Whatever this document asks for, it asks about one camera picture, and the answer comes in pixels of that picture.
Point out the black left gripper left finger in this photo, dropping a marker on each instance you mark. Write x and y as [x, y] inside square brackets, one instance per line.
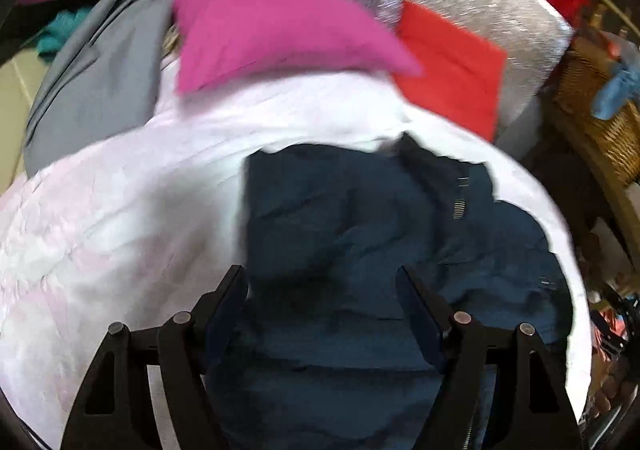
[113, 407]

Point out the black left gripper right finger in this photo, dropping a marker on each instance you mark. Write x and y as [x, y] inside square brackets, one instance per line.
[500, 388]

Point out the navy blue puffer jacket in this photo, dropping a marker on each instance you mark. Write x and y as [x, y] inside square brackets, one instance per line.
[323, 356]

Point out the white pink bed sheet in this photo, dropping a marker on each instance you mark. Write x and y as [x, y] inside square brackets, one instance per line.
[138, 227]

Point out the wicker basket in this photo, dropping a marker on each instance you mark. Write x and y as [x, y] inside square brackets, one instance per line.
[585, 68]

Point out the red pillow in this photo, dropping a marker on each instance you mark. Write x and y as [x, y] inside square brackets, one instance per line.
[461, 71]

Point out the light blue cloth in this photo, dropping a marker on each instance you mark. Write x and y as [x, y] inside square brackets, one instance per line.
[621, 87]

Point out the grey garment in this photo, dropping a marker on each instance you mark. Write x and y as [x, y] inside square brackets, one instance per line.
[104, 81]

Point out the teal cloth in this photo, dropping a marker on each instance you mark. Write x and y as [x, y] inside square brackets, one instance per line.
[49, 41]

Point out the magenta pillow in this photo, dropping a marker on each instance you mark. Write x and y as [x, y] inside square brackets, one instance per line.
[226, 39]

